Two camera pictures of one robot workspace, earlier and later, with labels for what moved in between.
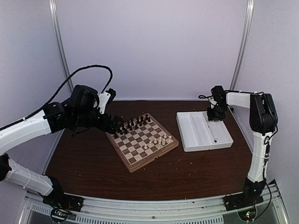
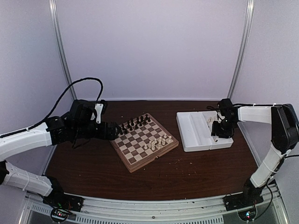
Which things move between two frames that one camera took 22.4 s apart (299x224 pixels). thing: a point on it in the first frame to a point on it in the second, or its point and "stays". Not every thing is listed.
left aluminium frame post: x=53 y=5 stays
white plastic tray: x=197 y=133 stays
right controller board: x=247 y=215 stays
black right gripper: x=211 y=116 to x=216 y=131
